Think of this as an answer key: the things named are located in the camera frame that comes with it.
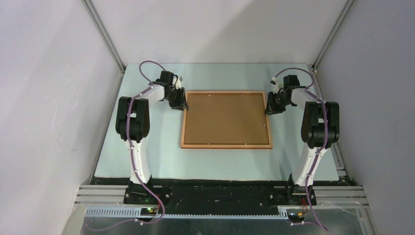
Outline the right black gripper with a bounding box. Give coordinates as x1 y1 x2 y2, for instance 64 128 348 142
264 91 291 115

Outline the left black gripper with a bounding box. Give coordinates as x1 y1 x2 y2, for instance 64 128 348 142
165 87 189 111

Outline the brown backing board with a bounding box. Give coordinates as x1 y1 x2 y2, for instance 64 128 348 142
183 93 270 145

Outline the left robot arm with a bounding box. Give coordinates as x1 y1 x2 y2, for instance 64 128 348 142
115 71 189 185

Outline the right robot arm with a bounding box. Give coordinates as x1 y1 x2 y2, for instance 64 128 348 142
264 75 340 205

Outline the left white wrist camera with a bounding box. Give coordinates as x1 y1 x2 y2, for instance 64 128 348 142
173 76 183 89

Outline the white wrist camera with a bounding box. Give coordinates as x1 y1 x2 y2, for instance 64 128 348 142
173 76 183 89
270 76 284 94

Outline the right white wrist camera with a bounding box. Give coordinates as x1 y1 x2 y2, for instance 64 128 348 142
270 76 284 94

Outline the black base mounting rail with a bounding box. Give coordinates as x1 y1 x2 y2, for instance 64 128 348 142
91 176 322 216

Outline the right aluminium corner post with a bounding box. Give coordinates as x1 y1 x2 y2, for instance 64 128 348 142
312 0 355 70

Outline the aluminium corner post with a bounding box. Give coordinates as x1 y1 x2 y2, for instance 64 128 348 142
81 0 126 72
312 0 355 70

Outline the left aluminium corner post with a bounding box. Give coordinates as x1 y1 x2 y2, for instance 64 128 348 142
81 0 126 72

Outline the grey cable duct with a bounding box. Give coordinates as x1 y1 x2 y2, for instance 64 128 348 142
85 207 294 220

